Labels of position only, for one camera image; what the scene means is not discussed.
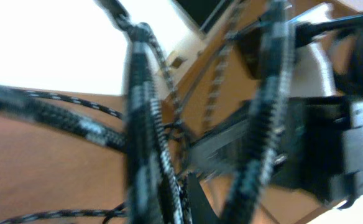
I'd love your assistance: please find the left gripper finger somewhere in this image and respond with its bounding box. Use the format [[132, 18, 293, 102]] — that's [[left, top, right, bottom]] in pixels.
[[186, 173, 218, 224]]

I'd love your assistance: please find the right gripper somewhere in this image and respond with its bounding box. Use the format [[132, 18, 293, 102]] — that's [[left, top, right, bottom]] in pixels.
[[271, 95, 363, 205]]

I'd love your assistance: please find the right camera cable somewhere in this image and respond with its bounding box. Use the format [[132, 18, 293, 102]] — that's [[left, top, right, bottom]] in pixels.
[[295, 9, 363, 47]]

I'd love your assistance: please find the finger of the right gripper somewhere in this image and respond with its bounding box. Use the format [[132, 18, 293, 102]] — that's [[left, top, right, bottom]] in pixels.
[[189, 102, 293, 180]]

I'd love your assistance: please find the braided black white cable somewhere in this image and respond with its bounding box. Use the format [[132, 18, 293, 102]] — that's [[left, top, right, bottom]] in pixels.
[[0, 0, 296, 224]]

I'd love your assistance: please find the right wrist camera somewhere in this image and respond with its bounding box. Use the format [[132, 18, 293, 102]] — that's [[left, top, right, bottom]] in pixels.
[[237, 18, 338, 98]]

